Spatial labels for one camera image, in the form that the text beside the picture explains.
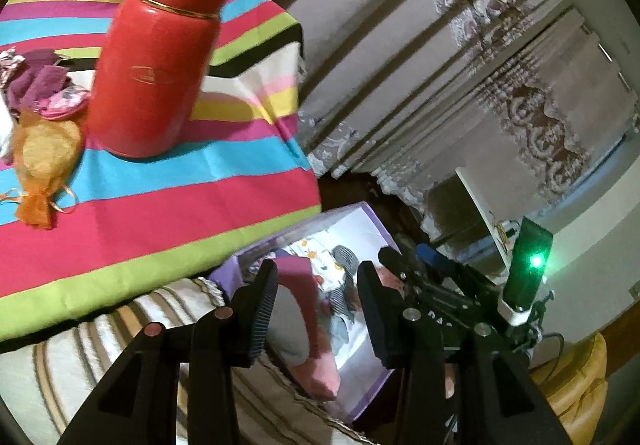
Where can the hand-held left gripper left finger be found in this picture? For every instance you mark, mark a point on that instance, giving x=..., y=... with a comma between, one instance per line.
x=260, y=315

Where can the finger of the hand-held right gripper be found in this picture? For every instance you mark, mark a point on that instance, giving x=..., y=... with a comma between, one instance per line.
x=395, y=261
x=432, y=257

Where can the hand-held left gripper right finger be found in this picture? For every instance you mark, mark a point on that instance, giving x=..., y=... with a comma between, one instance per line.
x=377, y=320

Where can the purple storage box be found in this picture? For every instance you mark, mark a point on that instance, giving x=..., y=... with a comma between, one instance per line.
x=360, y=230

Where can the grey striped sock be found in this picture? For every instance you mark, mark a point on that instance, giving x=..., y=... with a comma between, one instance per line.
x=342, y=257

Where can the white board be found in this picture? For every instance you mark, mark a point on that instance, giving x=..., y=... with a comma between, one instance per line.
x=480, y=210

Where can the yellow cushion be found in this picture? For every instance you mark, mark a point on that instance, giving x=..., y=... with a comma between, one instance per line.
x=575, y=390

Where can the striped colourful tablecloth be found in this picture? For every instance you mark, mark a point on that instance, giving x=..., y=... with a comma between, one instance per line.
x=150, y=205

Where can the beige lace curtain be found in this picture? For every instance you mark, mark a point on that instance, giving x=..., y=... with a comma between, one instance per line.
x=400, y=75

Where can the red thermos flask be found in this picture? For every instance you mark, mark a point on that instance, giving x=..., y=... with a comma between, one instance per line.
x=150, y=75

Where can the orange organza pouch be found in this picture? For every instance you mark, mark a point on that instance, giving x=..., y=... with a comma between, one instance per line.
x=45, y=150

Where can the pink patterned sock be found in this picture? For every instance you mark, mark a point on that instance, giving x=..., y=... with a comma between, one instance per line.
x=62, y=102

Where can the maroon sock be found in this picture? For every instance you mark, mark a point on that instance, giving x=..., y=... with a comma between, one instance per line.
x=35, y=85

